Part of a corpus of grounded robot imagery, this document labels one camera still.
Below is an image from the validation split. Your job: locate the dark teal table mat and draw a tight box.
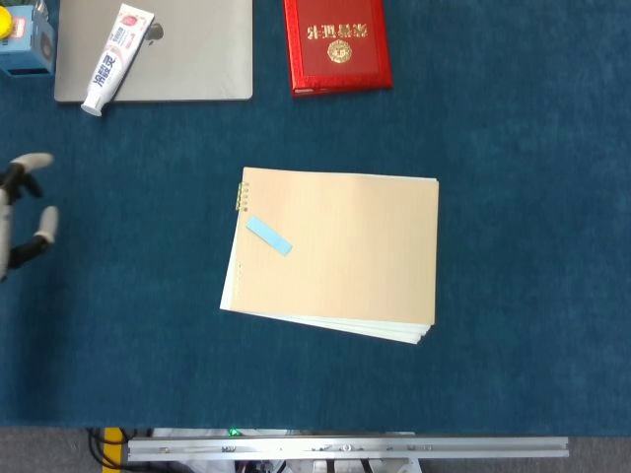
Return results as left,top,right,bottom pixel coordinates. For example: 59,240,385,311
0,0,631,439

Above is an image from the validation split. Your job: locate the light blue paper strip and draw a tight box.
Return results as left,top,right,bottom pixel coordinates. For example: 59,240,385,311
245,215,295,258

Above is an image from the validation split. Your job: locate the yellow floor tape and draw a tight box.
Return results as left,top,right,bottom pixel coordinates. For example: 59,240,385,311
103,427,123,468

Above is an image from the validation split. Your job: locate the tan spiral notebook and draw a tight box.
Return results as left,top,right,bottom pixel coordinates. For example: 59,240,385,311
219,166,441,345

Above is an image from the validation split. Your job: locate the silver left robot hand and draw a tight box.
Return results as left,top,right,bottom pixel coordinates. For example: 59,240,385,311
0,152,60,284

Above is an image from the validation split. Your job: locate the red certificate folder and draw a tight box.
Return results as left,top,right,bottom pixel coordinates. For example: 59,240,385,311
282,0,394,99

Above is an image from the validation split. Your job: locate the white toothpaste tube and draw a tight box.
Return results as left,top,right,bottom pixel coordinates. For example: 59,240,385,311
80,3,157,117

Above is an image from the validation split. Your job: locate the aluminium profile rail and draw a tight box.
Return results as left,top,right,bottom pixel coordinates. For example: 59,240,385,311
126,436,571,463

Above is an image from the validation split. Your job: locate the grey closed laptop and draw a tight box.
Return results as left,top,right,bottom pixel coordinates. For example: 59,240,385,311
53,0,254,104

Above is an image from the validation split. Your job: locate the blue cardboard box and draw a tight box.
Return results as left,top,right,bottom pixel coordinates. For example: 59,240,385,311
0,4,57,78

